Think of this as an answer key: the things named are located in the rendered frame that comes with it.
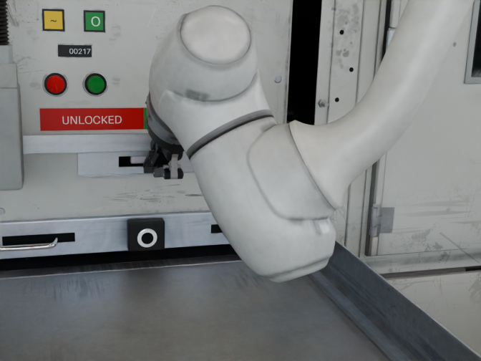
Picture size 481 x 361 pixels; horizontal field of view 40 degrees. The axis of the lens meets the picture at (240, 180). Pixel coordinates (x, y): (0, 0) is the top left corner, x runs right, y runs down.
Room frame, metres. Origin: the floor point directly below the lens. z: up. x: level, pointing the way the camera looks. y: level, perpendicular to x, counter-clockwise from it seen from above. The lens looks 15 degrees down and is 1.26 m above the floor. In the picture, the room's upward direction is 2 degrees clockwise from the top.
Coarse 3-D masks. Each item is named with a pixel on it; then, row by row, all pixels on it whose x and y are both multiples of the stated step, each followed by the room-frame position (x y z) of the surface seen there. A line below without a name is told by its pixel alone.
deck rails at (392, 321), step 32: (352, 256) 0.93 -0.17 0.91; (320, 288) 0.96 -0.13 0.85; (352, 288) 0.92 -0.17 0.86; (384, 288) 0.83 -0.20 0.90; (352, 320) 0.85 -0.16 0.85; (384, 320) 0.83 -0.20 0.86; (416, 320) 0.76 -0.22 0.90; (384, 352) 0.76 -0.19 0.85; (416, 352) 0.75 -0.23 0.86; (448, 352) 0.69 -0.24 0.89
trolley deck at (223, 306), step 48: (0, 288) 0.92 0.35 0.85; (48, 288) 0.92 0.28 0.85; (96, 288) 0.93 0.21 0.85; (144, 288) 0.94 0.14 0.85; (192, 288) 0.94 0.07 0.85; (240, 288) 0.95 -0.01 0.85; (288, 288) 0.96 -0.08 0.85; (0, 336) 0.77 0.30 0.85; (48, 336) 0.78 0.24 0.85; (96, 336) 0.78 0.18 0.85; (144, 336) 0.79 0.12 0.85; (192, 336) 0.79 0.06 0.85; (240, 336) 0.80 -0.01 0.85; (288, 336) 0.80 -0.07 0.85; (336, 336) 0.80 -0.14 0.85
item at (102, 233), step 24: (96, 216) 1.04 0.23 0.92; (120, 216) 1.04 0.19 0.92; (144, 216) 1.05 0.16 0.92; (168, 216) 1.06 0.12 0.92; (192, 216) 1.07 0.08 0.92; (24, 240) 1.00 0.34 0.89; (48, 240) 1.01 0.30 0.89; (72, 240) 1.02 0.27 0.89; (96, 240) 1.03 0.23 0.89; (120, 240) 1.04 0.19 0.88; (168, 240) 1.06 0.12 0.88; (192, 240) 1.07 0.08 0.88; (216, 240) 1.09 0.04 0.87
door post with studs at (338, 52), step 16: (336, 0) 1.11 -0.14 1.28; (352, 0) 1.12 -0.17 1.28; (336, 16) 1.11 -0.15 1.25; (352, 16) 1.12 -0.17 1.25; (320, 32) 1.10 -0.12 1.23; (336, 32) 1.11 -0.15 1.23; (352, 32) 1.12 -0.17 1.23; (320, 48) 1.11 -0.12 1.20; (336, 48) 1.11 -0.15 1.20; (352, 48) 1.12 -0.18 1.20; (320, 64) 1.11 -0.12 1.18; (336, 64) 1.11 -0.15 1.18; (352, 64) 1.12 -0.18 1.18; (320, 80) 1.11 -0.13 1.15; (336, 80) 1.11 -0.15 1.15; (352, 80) 1.12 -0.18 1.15; (320, 96) 1.11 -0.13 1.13; (336, 96) 1.11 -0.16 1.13; (352, 96) 1.12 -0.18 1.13; (320, 112) 1.11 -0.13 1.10; (336, 112) 1.11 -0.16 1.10; (336, 224) 1.12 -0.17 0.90
